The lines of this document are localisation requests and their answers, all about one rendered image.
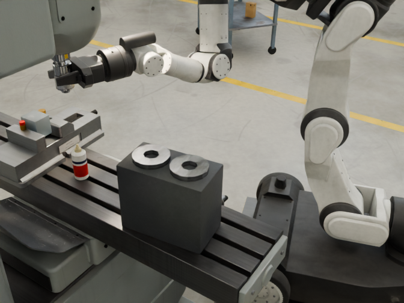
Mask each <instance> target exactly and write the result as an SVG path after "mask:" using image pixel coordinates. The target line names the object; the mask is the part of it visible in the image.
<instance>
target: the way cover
mask: <svg viewBox="0 0 404 303"><path fill-rule="evenodd" d="M8 199H9V200H8ZM17 205H18V206H17ZM0 232H2V233H4V234H6V235H7V236H9V237H10V238H12V239H14V240H15V241H17V242H19V243H21V244H22V245H25V246H26V247H28V248H30V249H34V250H39V251H47V252H52V253H64V252H66V251H68V250H70V249H72V248H74V247H76V246H78V245H80V244H82V243H84V242H86V241H88V240H90V239H89V238H87V237H85V236H83V235H81V234H79V233H78V232H76V231H74V230H72V229H70V228H68V227H66V226H65V225H62V224H61V223H59V222H57V221H55V220H53V219H52V218H50V217H48V216H46V215H44V214H42V213H40V212H38V211H36V210H35V209H33V208H31V207H29V206H27V205H26V204H23V203H21V202H20V201H18V200H16V199H14V198H12V197H8V198H5V199H3V200H0ZM67 235H68V236H67ZM49 236H50V237H49ZM20 238H21V239H20ZM38 246H39V247H38Z"/></svg>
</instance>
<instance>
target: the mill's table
mask: <svg viewBox="0 0 404 303"><path fill-rule="evenodd" d="M20 121H21V120H19V119H16V118H14V117H12V116H9V115H7V114H5V113H3V112H0V146H1V145H3V144H5V143H6V142H8V138H7V133H6V130H5V129H6V128H8V127H10V126H12V125H14V124H16V125H18V126H20V124H19V122H20ZM84 150H85V151H86V156H87V164H88V173H89V176H88V178H87V179H85V180H77V179H75V175H74V171H73V164H72V158H66V161H65V162H63V163H62V164H61V165H59V166H57V167H56V168H54V169H53V170H51V171H50V172H48V173H47V174H45V175H44V176H42V177H40V178H39V179H37V180H36V181H34V182H33V183H31V184H30V185H28V186H27V187H25V188H18V187H17V186H14V185H12V184H10V183H8V182H6V181H4V180H1V179H0V188H1V189H3V190H5V191H7V192H9V193H11V194H13V195H15V196H17V197H18V198H20V199H22V200H24V201H26V202H27V203H29V204H32V205H33V206H35V207H37V208H39V209H41V210H43V211H45V212H47V213H48V214H50V215H52V216H54V217H56V218H58V219H60V220H62V221H64V222H66V223H67V224H69V225H71V226H73V227H75V228H77V229H78V230H80V231H83V232H84V233H86V234H88V235H90V236H92V237H94V238H95V239H97V240H99V241H101V242H103V243H105V244H107V245H109V246H111V247H113V248H115V249H116V250H118V251H120V252H122V253H124V254H125V255H127V256H129V257H131V258H133V259H135V260H137V261H139V262H141V263H143V264H144V265H146V266H148V267H150V268H152V269H154V270H156V271H158V272H160V273H162V274H163V275H165V276H167V277H169V278H171V279H173V280H174V281H176V282H178V283H180V284H182V285H184V286H186V287H188V288H190V289H192V290H193V291H195V292H197V293H199V294H201V295H203V296H205V297H207V298H209V299H211V300H212V301H214V302H216V303H252V302H253V300H255V298H256V297H257V295H258V294H259V293H260V291H261V290H262V288H263V287H264V286H266V285H267V284H268V282H269V281H270V279H271V276H272V274H273V273H274V271H275V270H276V268H277V267H278V265H279V264H280V263H281V261H282V260H283V258H284V257H285V255H286V247H287V239H288V237H287V236H284V235H283V230H280V229H279V228H276V227H273V226H271V225H269V224H266V223H264V222H261V221H259V220H257V219H254V218H252V217H250V216H248V215H245V214H243V213H240V212H238V211H236V210H233V209H231V208H229V207H226V206H223V205H221V225H220V226H219V228H218V229H217V231H216V232H215V234H214V235H213V236H212V238H211V239H210V241H209V242H208V244H207V245H206V247H205V248H204V249H203V251H202V252H201V254H197V253H194V252H192V251H188V250H186V249H183V248H181V247H178V246H175V245H172V244H170V243H167V242H164V241H162V240H159V239H156V238H153V237H150V236H148V235H145V234H142V233H139V232H137V231H134V230H131V229H129V228H126V227H123V226H122V223H121V211H120V199H119V191H118V180H117V167H116V166H117V164H118V163H119V161H116V160H114V159H111V158H109V157H107V156H105V155H102V154H100V153H98V152H95V151H92V150H90V149H88V148H85V149H84Z"/></svg>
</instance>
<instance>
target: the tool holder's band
mask: <svg viewBox="0 0 404 303"><path fill-rule="evenodd" d="M71 66H72V62H71V61H70V60H67V61H66V63H64V64H58V63H57V62H56V61H54V62H53V63H52V67H53V68H54V69H57V70H64V69H68V68H70V67H71Z"/></svg>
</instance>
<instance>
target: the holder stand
mask: <svg viewBox="0 0 404 303"><path fill-rule="evenodd" d="M116 167H117V180H118V191H119V199H120V211H121V223H122V226H123V227H126V228H129V229H131V230H134V231H137V232H139V233H142V234H145V235H148V236H150V237H153V238H156V239H159V240H162V241H164V242H167V243H170V244H172V245H175V246H178V247H181V248H183V249H186V250H188V251H192V252H194V253H197V254H201V252H202V251H203V249H204V248H205V247H206V245H207V244H208V242H209V241H210V239H211V238H212V236H213V235H214V234H215V232H216V231H217V229H218V228H219V226H220V225H221V204H222V180H223V167H224V165H223V164H220V163H217V162H214V161H210V160H207V159H205V158H202V157H200V156H197V155H189V154H186V153H182V152H179V151H175V150H171V149H168V148H166V147H164V146H162V145H157V144H150V143H147V142H142V143H141V144H140V145H139V146H138V147H137V148H136V149H134V150H133V151H132V152H131V153H130V154H128V155H127V156H126V157H125V158H124V159H123V160H122V161H121V162H119V163H118V164H117V166H116Z"/></svg>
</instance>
